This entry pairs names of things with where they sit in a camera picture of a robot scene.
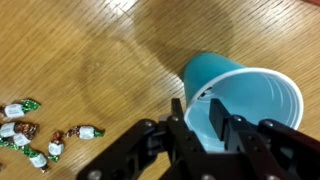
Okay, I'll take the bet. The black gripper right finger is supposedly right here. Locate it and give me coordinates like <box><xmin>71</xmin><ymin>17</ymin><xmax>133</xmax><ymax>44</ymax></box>
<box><xmin>209</xmin><ymin>97</ymin><xmax>320</xmax><ymax>180</ymax></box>

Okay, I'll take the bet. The blue plastic cup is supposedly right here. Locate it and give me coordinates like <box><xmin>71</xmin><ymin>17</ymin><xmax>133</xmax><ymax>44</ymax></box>
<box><xmin>182</xmin><ymin>52</ymin><xmax>305</xmax><ymax>154</ymax></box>

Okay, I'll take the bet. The small foil wrapped candy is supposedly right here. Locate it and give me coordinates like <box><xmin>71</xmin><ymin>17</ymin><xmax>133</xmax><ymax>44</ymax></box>
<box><xmin>0</xmin><ymin>133</ymin><xmax>33</xmax><ymax>151</ymax></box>
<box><xmin>0</xmin><ymin>98</ymin><xmax>42</xmax><ymax>120</ymax></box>
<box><xmin>0</xmin><ymin>121</ymin><xmax>40</xmax><ymax>140</ymax></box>
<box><xmin>21</xmin><ymin>145</ymin><xmax>51</xmax><ymax>174</ymax></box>
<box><xmin>65</xmin><ymin>124</ymin><xmax>106</xmax><ymax>141</ymax></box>
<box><xmin>47</xmin><ymin>130</ymin><xmax>66</xmax><ymax>164</ymax></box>

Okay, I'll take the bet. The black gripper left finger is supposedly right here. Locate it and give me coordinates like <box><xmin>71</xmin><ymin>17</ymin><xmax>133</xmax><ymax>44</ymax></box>
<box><xmin>75</xmin><ymin>97</ymin><xmax>214</xmax><ymax>180</ymax></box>

